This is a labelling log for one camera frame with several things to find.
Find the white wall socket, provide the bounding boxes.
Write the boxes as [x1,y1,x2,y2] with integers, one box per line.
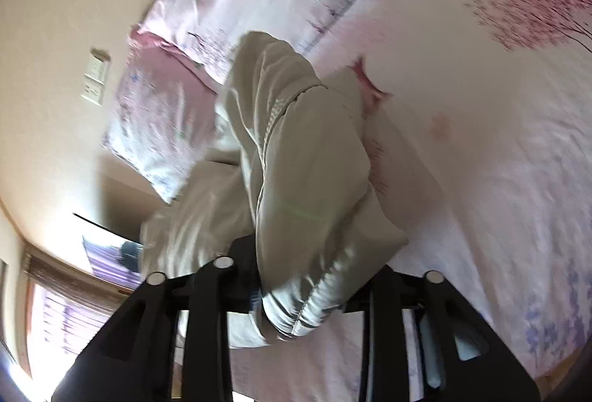
[81,77,105,107]

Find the beige puffer jacket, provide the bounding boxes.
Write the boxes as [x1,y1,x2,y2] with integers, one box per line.
[139,30,410,349]

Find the pink floral bed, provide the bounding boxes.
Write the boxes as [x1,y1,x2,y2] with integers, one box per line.
[226,0,592,402]

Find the window with curtain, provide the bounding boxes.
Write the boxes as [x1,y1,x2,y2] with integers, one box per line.
[23,254,135,370]

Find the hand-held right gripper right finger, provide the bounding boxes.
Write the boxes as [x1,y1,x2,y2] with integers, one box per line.
[346,268,542,402]

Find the white wall switch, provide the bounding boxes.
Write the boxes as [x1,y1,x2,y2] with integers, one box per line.
[89,48,112,81]

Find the black framed mirror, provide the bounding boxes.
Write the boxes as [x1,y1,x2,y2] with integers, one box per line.
[73,212,146,292]

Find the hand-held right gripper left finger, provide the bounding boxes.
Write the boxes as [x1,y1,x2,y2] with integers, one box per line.
[51,236,260,402]

